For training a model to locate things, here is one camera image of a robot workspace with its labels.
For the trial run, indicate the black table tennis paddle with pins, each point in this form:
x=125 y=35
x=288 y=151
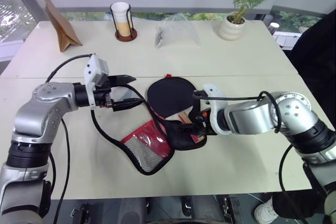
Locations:
x=170 y=95

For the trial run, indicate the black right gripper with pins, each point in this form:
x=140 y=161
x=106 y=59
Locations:
x=200 y=124

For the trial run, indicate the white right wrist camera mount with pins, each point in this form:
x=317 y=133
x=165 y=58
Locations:
x=214 y=95

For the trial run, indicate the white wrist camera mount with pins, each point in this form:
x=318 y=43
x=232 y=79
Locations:
x=214 y=95
x=92 y=69

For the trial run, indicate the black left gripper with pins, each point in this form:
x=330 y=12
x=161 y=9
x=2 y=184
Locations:
x=102 y=98

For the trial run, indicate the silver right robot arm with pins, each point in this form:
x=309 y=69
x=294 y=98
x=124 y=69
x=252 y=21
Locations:
x=249 y=116

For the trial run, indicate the clear plastic bag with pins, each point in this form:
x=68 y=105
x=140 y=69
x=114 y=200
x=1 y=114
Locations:
x=178 y=31

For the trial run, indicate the red white can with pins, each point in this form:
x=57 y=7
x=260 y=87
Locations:
x=274 y=27

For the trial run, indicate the black red mesh paddle case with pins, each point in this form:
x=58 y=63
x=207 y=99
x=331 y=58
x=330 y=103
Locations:
x=149 y=150

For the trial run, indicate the silver metal latch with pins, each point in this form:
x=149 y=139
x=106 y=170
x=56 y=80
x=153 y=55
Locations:
x=231 y=205
x=77 y=212
x=187 y=205

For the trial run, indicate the white flat tray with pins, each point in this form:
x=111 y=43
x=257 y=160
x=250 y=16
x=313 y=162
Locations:
x=286 y=40

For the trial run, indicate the white paper cup stack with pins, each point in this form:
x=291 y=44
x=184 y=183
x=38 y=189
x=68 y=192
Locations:
x=121 y=16

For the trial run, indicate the person in black clothes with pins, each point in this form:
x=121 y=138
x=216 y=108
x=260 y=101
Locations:
x=315 y=58

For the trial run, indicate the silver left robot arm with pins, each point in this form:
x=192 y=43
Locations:
x=47 y=108

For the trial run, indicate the cup in black holder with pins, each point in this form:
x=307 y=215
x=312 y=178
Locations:
x=126 y=36

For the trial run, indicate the brown paper bag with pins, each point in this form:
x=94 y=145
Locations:
x=61 y=28

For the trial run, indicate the potted palm in white pot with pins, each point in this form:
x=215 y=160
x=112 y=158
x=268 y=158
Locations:
x=233 y=28

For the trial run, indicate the white sneaker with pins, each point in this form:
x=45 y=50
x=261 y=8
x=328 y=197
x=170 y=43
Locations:
x=265 y=209

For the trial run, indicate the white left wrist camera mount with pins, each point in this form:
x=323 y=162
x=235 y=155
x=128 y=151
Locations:
x=92 y=69

